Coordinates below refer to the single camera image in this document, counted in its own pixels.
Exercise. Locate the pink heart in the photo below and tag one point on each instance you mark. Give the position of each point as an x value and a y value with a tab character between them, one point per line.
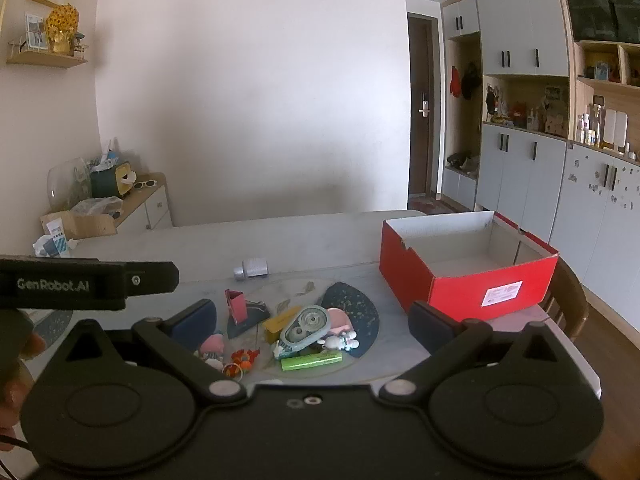
340	319

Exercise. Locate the white wall cabinet unit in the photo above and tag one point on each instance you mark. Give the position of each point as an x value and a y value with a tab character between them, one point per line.
520	30

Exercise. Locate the glass bowl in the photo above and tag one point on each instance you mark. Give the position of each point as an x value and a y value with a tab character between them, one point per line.
62	182

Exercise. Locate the wooden chair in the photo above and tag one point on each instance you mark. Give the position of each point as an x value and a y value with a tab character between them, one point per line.
575	305

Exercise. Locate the green tissue box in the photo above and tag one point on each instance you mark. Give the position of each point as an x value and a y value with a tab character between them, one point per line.
102	182

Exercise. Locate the yellow flower ornament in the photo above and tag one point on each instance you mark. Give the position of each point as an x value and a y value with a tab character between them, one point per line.
62	22

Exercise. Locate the dark red folding clip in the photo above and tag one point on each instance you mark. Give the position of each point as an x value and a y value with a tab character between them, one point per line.
236	305

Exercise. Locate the cardboard box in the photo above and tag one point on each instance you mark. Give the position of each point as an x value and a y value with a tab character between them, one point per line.
85	227

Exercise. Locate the white figurine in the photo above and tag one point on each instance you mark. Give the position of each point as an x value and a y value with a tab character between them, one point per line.
345	342

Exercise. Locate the orange small toy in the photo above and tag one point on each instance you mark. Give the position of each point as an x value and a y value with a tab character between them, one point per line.
245	356

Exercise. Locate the red shoe box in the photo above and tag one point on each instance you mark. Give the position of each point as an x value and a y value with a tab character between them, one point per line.
450	290

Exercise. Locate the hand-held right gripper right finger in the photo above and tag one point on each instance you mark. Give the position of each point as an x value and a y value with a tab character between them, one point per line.
427	327

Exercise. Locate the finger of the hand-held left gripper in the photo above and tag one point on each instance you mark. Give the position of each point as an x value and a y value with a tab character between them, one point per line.
155	277

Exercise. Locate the wooden wall shelf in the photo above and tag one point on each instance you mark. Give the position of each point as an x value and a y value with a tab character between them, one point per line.
45	58

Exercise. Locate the group of shelf trinkets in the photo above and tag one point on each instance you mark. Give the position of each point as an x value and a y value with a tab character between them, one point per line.
520	110

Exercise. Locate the brown door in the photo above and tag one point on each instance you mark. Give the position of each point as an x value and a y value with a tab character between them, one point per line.
420	70

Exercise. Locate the group of glass bottles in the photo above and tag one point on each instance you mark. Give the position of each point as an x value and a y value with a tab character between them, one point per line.
587	127

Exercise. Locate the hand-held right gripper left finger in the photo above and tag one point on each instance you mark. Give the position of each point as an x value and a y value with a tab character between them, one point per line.
192	327

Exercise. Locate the pink-headed figurine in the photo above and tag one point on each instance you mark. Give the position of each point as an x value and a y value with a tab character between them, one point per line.
212	344

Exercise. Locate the blue white packet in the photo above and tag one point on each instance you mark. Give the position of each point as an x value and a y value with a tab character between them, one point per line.
57	245

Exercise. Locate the shoes in cabinet cubby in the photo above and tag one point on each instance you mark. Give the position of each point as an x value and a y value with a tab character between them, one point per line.
457	160

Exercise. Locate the small yellow box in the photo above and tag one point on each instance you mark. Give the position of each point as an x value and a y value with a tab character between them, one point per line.
275	327

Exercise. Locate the white wooden side cabinet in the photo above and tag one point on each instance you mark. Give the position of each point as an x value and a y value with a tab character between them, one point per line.
150	210

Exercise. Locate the dark blue card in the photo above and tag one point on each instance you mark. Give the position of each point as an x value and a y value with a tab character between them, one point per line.
256	316

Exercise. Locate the clear plastic bag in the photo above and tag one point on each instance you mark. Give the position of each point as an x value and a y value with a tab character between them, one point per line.
95	206

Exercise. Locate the person's left hand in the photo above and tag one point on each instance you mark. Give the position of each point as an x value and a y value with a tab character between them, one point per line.
12	395

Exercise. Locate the yellow tissue box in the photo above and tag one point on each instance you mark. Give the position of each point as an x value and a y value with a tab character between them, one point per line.
122	180

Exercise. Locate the small photo frame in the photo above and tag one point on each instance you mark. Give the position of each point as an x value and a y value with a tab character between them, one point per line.
34	30

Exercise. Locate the white sunglasses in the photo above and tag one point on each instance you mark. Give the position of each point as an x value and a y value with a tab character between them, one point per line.
142	184

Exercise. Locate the white canister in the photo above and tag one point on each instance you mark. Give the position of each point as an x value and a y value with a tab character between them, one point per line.
609	129
621	129

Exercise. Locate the green rectangular packet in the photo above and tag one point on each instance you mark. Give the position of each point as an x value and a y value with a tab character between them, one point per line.
310	361

